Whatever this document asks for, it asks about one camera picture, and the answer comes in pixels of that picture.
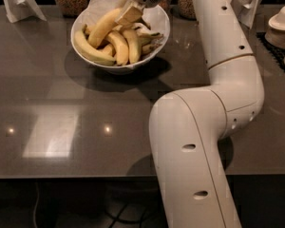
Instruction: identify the right glass cereal jar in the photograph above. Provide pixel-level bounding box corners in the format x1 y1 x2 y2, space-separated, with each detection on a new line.
178 0 196 19

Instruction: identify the white floor cable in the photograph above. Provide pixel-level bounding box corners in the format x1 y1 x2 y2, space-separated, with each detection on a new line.
32 180 42 228

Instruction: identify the white ceramic bowl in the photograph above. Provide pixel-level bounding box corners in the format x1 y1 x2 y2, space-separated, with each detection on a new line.
71 0 170 75

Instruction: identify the white sign stand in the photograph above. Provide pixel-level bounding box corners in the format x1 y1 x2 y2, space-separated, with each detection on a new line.
231 0 262 29
3 0 47 23

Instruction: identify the right white sign stand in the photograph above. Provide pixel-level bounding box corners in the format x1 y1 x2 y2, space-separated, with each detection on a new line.
231 0 262 29

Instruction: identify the white paper bowl liner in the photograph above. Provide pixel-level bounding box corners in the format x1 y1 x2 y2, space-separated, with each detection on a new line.
84 0 117 25

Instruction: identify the stack of beige paper bowls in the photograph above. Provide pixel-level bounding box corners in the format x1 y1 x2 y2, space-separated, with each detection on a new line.
265 6 285 49

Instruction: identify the small yellow banana right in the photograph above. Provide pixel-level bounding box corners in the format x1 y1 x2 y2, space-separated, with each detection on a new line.
132 23 163 55

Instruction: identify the left curved yellow banana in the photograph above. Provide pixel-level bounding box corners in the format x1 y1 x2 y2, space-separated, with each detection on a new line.
73 24 115 67

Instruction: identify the left white sign stand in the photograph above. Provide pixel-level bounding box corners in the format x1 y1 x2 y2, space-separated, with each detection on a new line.
3 0 47 23

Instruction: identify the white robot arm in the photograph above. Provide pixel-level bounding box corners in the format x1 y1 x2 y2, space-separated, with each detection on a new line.
149 0 264 228

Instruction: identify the black rubber mat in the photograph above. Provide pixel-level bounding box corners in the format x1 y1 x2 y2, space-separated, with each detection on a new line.
256 32 285 73

